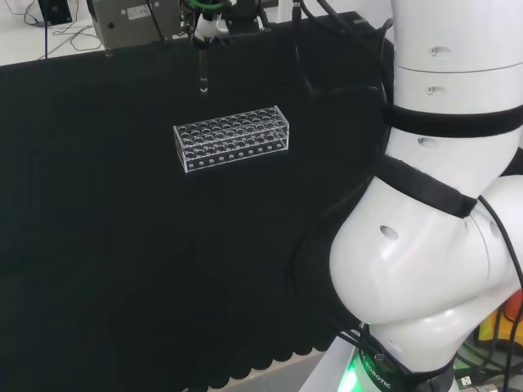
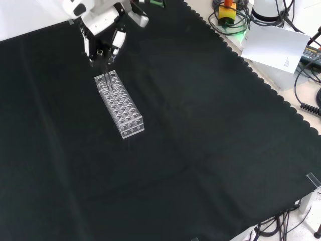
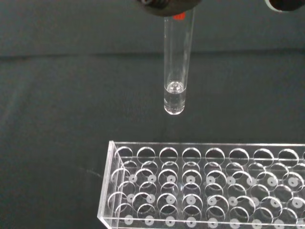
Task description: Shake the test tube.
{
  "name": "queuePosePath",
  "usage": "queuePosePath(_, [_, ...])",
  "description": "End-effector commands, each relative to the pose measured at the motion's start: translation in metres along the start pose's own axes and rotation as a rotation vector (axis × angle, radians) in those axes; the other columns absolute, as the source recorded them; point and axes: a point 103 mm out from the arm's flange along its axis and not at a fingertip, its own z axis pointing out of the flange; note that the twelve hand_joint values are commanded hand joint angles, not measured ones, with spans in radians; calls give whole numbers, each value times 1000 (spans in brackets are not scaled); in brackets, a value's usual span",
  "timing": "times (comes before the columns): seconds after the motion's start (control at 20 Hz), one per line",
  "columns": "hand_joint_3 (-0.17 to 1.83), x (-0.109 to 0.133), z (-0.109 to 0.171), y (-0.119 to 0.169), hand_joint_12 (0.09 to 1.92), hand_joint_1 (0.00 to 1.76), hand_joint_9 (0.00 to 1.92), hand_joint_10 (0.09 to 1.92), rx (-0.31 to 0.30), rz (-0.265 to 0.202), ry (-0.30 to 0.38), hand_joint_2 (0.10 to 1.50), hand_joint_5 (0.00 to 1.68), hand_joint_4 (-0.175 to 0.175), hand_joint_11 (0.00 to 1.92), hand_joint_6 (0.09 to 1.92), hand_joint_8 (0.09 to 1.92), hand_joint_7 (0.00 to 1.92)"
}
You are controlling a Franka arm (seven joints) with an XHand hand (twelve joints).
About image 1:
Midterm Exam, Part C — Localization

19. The clear glass test tube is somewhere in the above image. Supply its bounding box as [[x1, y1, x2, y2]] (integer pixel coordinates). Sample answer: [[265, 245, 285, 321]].
[[198, 39, 210, 96]]

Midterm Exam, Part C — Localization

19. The clear acrylic test tube rack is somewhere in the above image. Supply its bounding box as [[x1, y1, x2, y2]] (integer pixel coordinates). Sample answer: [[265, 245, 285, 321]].
[[172, 105, 291, 174]]

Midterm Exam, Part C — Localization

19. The black bench cloth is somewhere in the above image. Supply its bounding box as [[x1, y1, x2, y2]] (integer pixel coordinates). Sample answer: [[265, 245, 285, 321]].
[[0, 11, 396, 390]]

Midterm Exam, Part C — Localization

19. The grey metal box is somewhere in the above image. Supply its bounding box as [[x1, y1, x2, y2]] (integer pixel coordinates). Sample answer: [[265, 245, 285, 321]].
[[92, 0, 183, 51]]

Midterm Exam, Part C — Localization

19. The yellow stop button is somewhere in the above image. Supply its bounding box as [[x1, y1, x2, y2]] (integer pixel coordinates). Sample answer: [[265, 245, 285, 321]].
[[476, 287, 523, 341]]

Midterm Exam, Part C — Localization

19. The black tripod pole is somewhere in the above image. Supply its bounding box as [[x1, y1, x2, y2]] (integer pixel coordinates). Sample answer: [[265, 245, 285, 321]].
[[42, 0, 50, 60]]

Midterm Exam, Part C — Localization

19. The dark laptop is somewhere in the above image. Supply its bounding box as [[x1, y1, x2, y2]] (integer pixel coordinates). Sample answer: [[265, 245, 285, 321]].
[[37, 0, 75, 25]]

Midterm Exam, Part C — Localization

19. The green cable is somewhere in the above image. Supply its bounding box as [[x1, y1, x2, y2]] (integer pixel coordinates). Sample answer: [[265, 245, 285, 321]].
[[182, 0, 230, 11]]

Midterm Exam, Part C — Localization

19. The thin grey cable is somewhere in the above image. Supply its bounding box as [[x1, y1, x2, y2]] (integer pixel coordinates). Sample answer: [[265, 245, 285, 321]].
[[23, 0, 103, 53]]

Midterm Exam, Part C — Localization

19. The thin black cable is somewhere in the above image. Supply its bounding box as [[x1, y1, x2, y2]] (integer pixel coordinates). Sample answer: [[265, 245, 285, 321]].
[[476, 194, 523, 292]]

